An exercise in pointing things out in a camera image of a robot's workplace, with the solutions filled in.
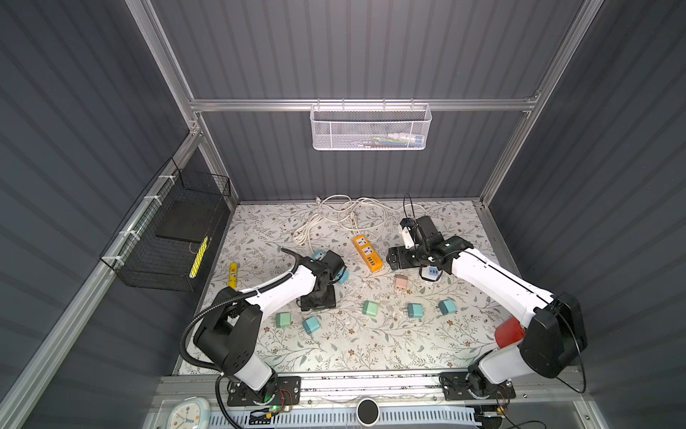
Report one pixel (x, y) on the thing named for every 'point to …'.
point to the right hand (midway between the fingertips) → (400, 258)
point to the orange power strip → (368, 253)
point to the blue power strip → (344, 275)
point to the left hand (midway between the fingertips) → (323, 305)
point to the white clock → (192, 413)
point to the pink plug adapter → (401, 282)
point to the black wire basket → (163, 243)
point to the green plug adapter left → (283, 319)
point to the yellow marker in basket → (200, 253)
